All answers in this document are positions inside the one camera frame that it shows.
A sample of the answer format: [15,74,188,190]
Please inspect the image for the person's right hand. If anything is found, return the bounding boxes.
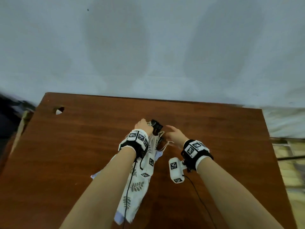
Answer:
[165,125,190,150]

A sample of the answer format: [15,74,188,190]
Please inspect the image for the person's left hand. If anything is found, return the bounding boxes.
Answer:
[134,118,154,137]

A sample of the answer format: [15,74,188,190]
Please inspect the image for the black tripod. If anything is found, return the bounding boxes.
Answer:
[150,119,164,137]

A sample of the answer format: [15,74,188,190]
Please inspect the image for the blue fabric bag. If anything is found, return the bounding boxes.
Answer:
[90,149,164,225]

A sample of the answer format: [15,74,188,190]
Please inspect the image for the person's right forearm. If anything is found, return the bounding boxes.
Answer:
[196,157,284,229]

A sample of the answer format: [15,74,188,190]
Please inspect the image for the person's left forearm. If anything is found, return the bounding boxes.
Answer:
[59,146,137,229]

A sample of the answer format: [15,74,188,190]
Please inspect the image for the black left wrist strap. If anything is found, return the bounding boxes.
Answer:
[118,129,150,159]

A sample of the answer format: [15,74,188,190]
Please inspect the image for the black wrist strap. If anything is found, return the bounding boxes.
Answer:
[118,129,150,159]
[180,139,214,173]

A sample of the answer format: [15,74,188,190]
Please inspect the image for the black right wrist strap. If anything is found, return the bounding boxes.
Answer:
[180,139,214,173]

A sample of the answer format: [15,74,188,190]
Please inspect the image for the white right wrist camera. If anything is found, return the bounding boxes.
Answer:
[168,157,188,184]

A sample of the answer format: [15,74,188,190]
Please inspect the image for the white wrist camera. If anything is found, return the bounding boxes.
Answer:
[168,157,188,184]
[140,150,156,179]

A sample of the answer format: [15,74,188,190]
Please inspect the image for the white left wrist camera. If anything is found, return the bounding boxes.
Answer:
[140,150,156,179]

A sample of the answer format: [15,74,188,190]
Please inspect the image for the thin black right cable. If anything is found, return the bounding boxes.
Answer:
[183,175,218,229]

